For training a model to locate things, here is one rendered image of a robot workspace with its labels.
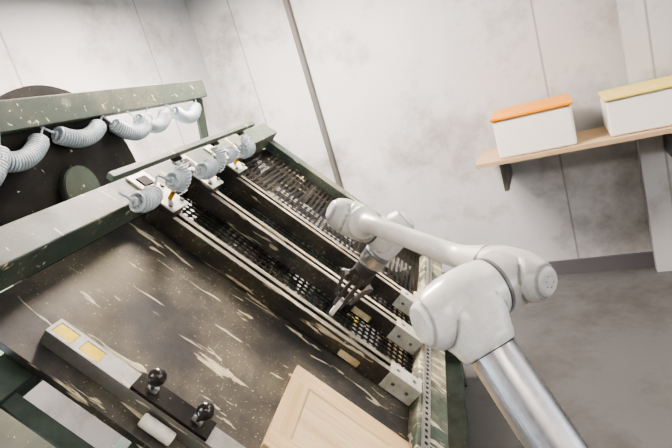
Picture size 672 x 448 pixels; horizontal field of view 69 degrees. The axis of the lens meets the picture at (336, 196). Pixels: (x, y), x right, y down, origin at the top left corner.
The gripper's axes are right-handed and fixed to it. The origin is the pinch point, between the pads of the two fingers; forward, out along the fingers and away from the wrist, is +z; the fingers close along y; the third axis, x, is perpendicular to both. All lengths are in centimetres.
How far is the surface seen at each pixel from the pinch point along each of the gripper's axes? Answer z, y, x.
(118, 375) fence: 5, 39, 70
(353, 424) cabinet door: 7.0, -18.9, 36.7
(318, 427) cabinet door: 7.0, -9.2, 45.7
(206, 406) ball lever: -7, 19, 75
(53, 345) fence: 7, 54, 72
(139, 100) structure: 3, 121, -55
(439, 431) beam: 4, -46, 21
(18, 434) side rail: 4, 44, 93
